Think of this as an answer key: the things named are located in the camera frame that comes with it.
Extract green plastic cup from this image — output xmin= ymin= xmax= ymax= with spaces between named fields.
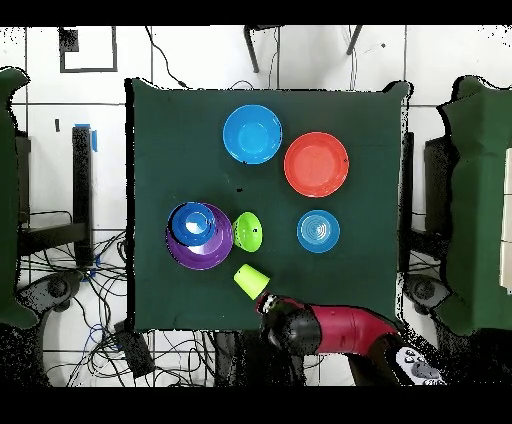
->
xmin=232 ymin=262 xmax=272 ymax=301

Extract small ribbed green bowl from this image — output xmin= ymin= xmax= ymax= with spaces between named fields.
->
xmin=231 ymin=211 xmax=265 ymax=254

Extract purple plastic bowl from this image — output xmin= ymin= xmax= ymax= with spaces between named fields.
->
xmin=164 ymin=202 xmax=235 ymax=272

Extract dark blue bowl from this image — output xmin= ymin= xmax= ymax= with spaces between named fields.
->
xmin=166 ymin=201 xmax=220 ymax=248

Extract ribbed light blue bowl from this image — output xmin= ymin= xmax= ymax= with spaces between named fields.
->
xmin=296 ymin=209 xmax=341 ymax=254

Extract black power strip box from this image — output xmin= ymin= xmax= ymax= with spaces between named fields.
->
xmin=113 ymin=319 xmax=156 ymax=379

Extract orange plastic bowl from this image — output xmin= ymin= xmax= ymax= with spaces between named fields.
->
xmin=283 ymin=131 xmax=350 ymax=199

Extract large light blue bowl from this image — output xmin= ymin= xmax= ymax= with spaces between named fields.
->
xmin=222 ymin=104 xmax=284 ymax=166

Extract dark green table cloth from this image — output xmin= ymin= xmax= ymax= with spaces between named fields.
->
xmin=124 ymin=77 xmax=413 ymax=335

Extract neighbouring green covered table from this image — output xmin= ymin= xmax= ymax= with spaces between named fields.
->
xmin=0 ymin=66 xmax=39 ymax=330
xmin=434 ymin=75 xmax=512 ymax=336

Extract black metal chair legs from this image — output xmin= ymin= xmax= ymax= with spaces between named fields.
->
xmin=242 ymin=24 xmax=364 ymax=74

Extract black stand post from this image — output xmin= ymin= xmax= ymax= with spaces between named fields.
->
xmin=71 ymin=125 xmax=95 ymax=267

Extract black floor cable with plug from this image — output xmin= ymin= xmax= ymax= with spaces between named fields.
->
xmin=144 ymin=25 xmax=190 ymax=90

